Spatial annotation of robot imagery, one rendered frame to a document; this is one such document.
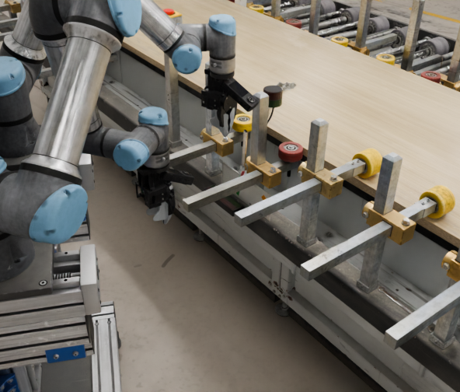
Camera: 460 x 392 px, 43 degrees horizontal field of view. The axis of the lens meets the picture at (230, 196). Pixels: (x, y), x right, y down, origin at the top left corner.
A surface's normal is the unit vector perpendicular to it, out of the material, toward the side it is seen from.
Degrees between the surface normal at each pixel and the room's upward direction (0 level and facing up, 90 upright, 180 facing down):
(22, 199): 46
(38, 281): 0
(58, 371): 0
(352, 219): 90
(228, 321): 0
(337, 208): 90
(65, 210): 95
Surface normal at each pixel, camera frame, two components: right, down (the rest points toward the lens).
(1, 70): 0.02, -0.74
